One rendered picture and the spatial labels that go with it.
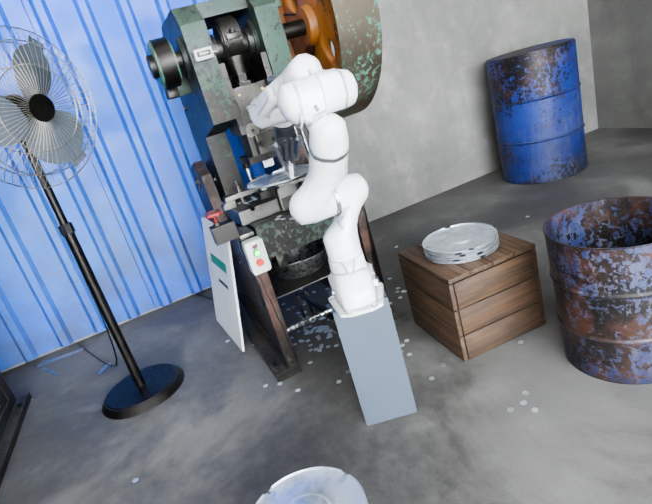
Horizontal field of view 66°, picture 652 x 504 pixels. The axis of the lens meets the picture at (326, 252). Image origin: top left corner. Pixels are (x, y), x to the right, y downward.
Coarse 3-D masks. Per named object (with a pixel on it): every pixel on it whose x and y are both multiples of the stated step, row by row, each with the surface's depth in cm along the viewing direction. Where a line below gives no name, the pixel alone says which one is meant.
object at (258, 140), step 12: (240, 84) 206; (252, 84) 204; (264, 84) 206; (240, 96) 203; (252, 96) 205; (240, 108) 204; (252, 132) 207; (264, 132) 207; (252, 144) 209; (264, 144) 207; (252, 156) 211
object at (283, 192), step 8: (304, 176) 199; (280, 184) 198; (288, 184) 196; (296, 184) 211; (272, 192) 214; (280, 192) 208; (288, 192) 210; (280, 200) 209; (288, 200) 211; (280, 208) 212; (288, 208) 211
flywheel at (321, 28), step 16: (288, 0) 227; (304, 0) 212; (320, 0) 200; (288, 16) 233; (304, 16) 210; (320, 16) 205; (320, 32) 210; (336, 32) 190; (304, 48) 231; (320, 48) 216; (336, 48) 203; (336, 64) 208
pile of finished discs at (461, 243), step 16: (464, 224) 211; (480, 224) 206; (432, 240) 205; (448, 240) 199; (464, 240) 194; (480, 240) 192; (496, 240) 191; (432, 256) 197; (448, 256) 189; (464, 256) 188
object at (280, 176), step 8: (296, 168) 220; (304, 168) 215; (264, 176) 224; (272, 176) 215; (280, 176) 209; (296, 176) 200; (248, 184) 215; (256, 184) 211; (264, 184) 206; (272, 184) 199
